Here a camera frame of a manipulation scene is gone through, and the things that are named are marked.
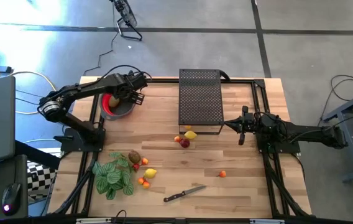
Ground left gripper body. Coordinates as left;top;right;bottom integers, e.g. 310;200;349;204
116;72;149;106

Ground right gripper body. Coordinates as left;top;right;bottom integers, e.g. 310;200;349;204
238;105;260;146

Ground yellow lemon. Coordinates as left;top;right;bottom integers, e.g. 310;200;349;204
143;168;158;179
183;130;198;141

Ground red collapsible bowl grey rim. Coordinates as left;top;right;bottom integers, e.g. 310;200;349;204
99;92;137;121

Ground black perforated metal shelf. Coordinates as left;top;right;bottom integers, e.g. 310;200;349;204
178;68;226;136

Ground black floor fan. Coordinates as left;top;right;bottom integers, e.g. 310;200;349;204
110;0;144;42

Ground green striped artificial plant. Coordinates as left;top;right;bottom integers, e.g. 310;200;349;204
91;151;135;200

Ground white label strip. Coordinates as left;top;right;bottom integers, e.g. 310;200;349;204
76;217;112;224
249;218;285;224

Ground blue grey table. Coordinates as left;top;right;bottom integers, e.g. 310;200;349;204
321;85;353;184

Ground black white checkerboard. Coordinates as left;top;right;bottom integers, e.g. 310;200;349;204
26;160;58;197

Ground black computer mouse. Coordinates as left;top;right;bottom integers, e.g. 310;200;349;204
1;182;22;216

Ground black handled kitchen knife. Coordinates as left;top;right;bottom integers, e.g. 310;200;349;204
163;185;208;203

